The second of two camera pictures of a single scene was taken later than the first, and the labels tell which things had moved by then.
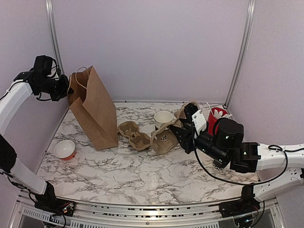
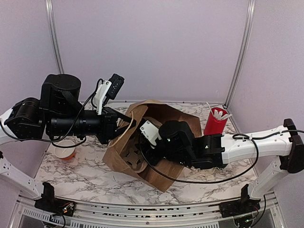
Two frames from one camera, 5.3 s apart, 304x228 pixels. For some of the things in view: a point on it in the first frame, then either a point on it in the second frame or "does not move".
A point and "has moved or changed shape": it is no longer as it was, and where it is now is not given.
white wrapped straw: (210, 107) does not move
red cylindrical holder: (213, 120) does not move
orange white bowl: (64, 149) does not move
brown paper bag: (94, 108) has moved or changed shape
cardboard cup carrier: (164, 140) has moved or changed shape
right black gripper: (186, 140) → (153, 159)
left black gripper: (64, 90) → (109, 117)
